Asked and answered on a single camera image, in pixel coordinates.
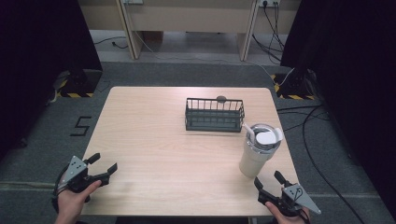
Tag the person's right hand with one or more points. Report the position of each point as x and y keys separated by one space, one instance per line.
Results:
x=286 y=219

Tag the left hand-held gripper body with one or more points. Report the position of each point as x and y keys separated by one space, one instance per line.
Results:
x=76 y=166

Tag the grey round table cap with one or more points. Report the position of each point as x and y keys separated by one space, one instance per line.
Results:
x=221 y=98

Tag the person's left hand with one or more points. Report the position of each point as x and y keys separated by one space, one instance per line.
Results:
x=71 y=205

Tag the black curtain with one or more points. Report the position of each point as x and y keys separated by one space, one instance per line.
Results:
x=358 y=77
x=37 y=62

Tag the white cup with clear lid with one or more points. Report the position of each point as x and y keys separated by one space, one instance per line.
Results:
x=253 y=160

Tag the beige desk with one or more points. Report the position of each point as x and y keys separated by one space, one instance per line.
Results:
x=186 y=18

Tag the black stand base striped tape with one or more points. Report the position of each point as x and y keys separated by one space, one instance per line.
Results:
x=82 y=84
x=294 y=88

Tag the white wall socket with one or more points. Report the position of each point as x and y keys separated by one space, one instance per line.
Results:
x=133 y=1
x=269 y=2

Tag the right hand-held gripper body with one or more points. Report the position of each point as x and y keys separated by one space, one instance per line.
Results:
x=300 y=197

